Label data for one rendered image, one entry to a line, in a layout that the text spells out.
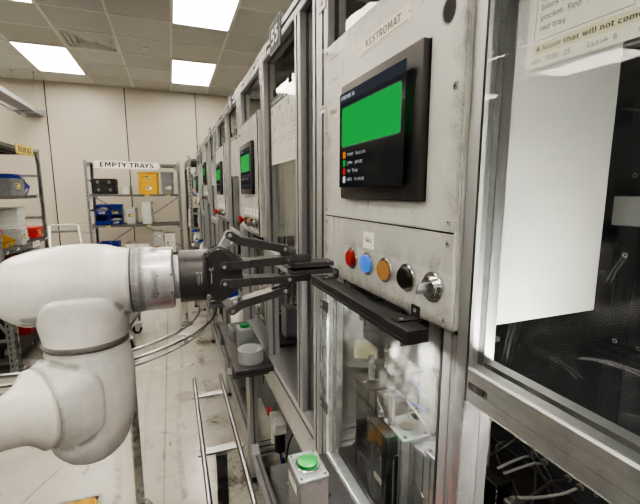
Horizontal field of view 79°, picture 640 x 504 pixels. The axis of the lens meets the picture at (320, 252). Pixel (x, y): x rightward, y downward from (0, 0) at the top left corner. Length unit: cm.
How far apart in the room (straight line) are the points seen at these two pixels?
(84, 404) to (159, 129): 728
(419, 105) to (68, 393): 55
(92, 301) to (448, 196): 45
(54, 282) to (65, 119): 738
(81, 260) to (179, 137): 721
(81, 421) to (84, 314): 13
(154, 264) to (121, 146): 721
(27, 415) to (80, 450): 9
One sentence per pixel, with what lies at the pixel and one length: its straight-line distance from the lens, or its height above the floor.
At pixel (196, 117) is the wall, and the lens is 780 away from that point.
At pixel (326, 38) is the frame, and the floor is 186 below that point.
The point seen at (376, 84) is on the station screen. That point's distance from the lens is 62.
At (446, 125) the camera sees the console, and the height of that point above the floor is 162.
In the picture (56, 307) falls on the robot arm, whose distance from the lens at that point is 56.
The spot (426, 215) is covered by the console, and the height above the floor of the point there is 151.
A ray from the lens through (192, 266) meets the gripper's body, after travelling 56.
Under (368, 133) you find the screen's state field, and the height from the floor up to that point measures 163.
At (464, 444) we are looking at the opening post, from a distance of 57.
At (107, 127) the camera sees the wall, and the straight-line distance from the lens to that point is 780.
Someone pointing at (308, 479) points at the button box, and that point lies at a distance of 82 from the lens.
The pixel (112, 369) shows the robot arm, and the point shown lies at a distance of 59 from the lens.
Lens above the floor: 154
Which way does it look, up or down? 9 degrees down
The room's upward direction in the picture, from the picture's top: straight up
